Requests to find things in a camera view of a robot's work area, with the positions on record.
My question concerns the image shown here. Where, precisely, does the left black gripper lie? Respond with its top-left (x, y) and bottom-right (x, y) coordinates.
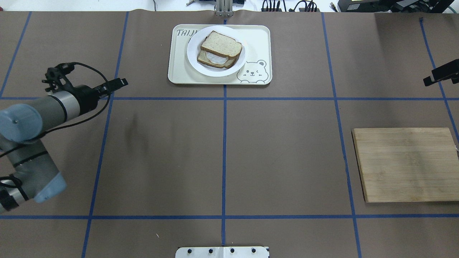
top-left (74, 78), bottom-right (128, 110)

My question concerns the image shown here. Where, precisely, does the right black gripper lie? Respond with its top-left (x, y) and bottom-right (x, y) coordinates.
top-left (423, 60), bottom-right (459, 87)

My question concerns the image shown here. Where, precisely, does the white round plate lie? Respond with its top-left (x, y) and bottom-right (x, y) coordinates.
top-left (186, 25), bottom-right (248, 78)

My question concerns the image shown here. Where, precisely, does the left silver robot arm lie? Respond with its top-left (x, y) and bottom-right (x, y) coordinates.
top-left (1, 78), bottom-right (128, 212)

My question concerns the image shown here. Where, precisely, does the bread slice with egg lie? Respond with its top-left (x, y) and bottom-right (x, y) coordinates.
top-left (197, 50), bottom-right (237, 69)

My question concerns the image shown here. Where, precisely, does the bamboo cutting board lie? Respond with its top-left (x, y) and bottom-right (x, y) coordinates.
top-left (351, 128), bottom-right (459, 203)

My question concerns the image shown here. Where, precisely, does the cream bear tray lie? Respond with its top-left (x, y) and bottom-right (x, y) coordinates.
top-left (168, 24), bottom-right (273, 86)

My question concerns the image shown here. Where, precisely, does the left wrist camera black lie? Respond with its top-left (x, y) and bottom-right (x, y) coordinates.
top-left (42, 62), bottom-right (75, 93)

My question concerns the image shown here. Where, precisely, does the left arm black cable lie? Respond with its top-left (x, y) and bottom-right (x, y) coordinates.
top-left (0, 62), bottom-right (112, 158)

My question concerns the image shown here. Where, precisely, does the aluminium frame post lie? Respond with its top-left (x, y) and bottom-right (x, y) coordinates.
top-left (214, 0), bottom-right (234, 17)

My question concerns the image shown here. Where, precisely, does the white pedestal column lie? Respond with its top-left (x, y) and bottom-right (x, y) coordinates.
top-left (175, 246), bottom-right (270, 258)

